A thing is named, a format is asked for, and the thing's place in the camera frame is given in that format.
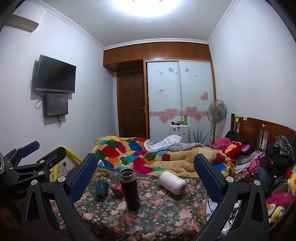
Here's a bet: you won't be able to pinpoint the black thermos bottle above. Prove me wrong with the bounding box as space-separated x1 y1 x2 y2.
119 169 140 212

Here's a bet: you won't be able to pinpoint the dark green cup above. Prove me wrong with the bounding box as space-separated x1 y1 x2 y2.
95 180 109 201

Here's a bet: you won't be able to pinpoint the red cup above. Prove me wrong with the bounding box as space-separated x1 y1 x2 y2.
111 181 124 196

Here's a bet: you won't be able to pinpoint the white thermos bottle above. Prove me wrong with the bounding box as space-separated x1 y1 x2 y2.
159 171 187 195

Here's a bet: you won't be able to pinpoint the red plush toy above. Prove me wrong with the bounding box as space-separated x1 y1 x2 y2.
222 141 250 159

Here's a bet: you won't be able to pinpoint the pink clothing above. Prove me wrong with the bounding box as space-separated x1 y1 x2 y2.
212 138 231 149

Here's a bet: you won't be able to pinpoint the dried twig plant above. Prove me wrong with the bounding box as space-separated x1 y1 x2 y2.
193 130 210 144

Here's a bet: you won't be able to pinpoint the colourful patchwork quilt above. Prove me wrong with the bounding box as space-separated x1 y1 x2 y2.
92 136 234 177

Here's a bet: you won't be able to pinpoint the grey white crumpled sheet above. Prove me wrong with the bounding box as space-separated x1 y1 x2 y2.
144 135 206 152

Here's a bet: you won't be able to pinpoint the white small cabinet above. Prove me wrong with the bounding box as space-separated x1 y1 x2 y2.
169 125 189 143

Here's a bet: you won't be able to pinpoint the floral bed cover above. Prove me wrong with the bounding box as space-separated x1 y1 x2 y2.
51 165 209 241

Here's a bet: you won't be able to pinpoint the green bottle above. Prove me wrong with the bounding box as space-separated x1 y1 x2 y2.
183 114 188 126

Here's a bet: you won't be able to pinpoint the white standing fan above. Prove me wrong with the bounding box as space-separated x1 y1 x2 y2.
207 100 227 145

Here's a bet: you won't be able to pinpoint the wooden bed headboard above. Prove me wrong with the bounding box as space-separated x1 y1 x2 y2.
230 113 295 151

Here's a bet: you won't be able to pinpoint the yellow plush toy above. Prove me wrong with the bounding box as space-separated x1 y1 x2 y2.
287 167 295 196

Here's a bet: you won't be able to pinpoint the black white patterned bag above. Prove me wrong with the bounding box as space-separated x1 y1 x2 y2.
274 135 295 162

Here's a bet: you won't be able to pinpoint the frosted sliding wardrobe doors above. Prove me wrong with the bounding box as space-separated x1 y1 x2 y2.
147 60 214 142

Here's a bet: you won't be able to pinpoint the dark brown wooden door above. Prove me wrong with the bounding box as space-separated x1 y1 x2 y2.
116 70 147 138

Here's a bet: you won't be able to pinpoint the wooden overhead cabinets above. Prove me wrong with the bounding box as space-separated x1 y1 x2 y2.
103 42 211 66

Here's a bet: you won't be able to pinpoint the yellow padded rail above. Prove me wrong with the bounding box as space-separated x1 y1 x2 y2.
51 148 82 181

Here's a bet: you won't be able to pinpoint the small black wall monitor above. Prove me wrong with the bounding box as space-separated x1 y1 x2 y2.
43 93 68 118

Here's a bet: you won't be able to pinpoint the large black wall television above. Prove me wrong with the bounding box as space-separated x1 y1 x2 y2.
33 55 76 93

